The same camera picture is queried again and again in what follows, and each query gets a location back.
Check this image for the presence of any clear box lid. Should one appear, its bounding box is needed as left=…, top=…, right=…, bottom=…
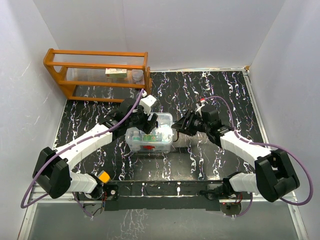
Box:
left=125, top=112, right=173, bottom=146

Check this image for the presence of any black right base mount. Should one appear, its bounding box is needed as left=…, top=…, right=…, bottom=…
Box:
left=199, top=183, right=239, bottom=200

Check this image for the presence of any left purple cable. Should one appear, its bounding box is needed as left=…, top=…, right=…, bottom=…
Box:
left=19, top=88, right=145, bottom=217

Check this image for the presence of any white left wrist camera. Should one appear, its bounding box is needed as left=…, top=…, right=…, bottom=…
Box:
left=138, top=91, right=157, bottom=115

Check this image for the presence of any small clear round jar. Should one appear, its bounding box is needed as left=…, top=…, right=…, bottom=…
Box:
left=131, top=69, right=144, bottom=83

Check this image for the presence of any purple cable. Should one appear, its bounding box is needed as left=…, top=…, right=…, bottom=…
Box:
left=19, top=88, right=145, bottom=217
left=201, top=95, right=314, bottom=217

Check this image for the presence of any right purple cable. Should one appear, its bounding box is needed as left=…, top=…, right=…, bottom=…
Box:
left=201, top=95, right=314, bottom=217

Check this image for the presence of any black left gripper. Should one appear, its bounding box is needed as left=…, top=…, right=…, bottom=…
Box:
left=126, top=104, right=157, bottom=134

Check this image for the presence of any green white medicine box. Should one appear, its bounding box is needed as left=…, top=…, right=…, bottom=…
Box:
left=105, top=68, right=127, bottom=79

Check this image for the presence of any clear first aid box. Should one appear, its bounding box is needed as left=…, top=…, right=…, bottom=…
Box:
left=125, top=112, right=174, bottom=154

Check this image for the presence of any small green box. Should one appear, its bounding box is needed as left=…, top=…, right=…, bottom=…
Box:
left=143, top=134, right=158, bottom=142

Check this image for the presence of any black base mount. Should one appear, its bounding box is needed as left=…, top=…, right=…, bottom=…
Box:
left=199, top=183, right=239, bottom=200
left=75, top=183, right=119, bottom=202

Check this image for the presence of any orange wooden shelf rack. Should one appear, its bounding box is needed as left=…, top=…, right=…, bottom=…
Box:
left=43, top=48, right=152, bottom=103

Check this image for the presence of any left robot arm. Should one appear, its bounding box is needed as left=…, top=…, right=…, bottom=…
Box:
left=32, top=95, right=158, bottom=200

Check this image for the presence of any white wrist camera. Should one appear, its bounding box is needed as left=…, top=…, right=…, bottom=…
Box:
left=195, top=98, right=206, bottom=116
left=138, top=91, right=157, bottom=115

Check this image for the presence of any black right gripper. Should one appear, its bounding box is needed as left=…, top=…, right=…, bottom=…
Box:
left=172, top=109, right=210, bottom=136

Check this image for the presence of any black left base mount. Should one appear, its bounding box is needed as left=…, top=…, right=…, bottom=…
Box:
left=75, top=183, right=119, bottom=202

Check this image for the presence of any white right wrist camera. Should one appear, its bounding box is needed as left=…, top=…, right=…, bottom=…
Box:
left=195, top=98, right=206, bottom=116

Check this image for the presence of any aluminium frame rail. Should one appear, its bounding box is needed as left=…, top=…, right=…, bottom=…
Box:
left=19, top=182, right=309, bottom=240

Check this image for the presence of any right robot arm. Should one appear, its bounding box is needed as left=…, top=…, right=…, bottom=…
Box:
left=171, top=105, right=300, bottom=202

